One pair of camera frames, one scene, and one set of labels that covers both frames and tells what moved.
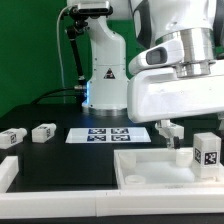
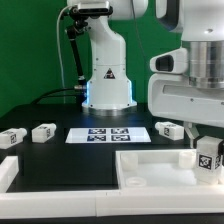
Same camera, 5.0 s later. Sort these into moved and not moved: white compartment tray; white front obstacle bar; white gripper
Moved: white gripper
Not moved: white compartment tray; white front obstacle bar
